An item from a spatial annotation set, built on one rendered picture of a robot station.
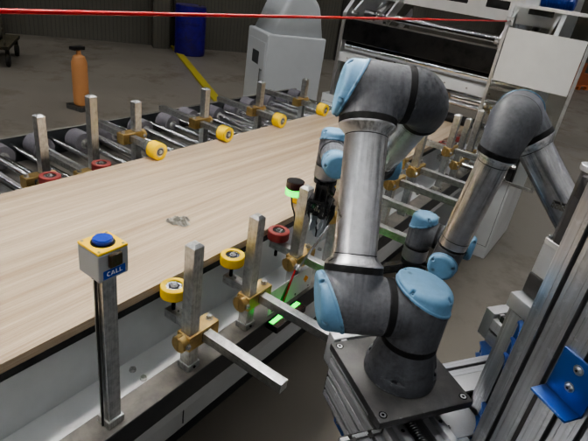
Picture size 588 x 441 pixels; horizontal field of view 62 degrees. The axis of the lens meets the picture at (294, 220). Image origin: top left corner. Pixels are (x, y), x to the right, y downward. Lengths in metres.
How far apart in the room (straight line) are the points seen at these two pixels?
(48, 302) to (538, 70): 3.08
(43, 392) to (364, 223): 0.97
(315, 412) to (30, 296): 1.39
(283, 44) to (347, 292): 5.15
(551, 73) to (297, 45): 3.22
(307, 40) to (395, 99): 5.09
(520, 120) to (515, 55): 2.41
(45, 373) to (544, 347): 1.16
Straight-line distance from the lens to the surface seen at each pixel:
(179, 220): 1.78
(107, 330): 1.17
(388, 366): 1.03
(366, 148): 0.95
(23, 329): 1.38
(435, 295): 0.95
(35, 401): 1.51
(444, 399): 1.09
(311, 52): 6.09
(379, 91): 0.97
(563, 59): 3.57
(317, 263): 1.72
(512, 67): 3.63
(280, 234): 1.76
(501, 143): 1.21
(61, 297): 1.46
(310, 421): 2.34
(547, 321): 0.96
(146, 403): 1.42
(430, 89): 1.00
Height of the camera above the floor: 1.76
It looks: 27 degrees down
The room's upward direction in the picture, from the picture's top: 9 degrees clockwise
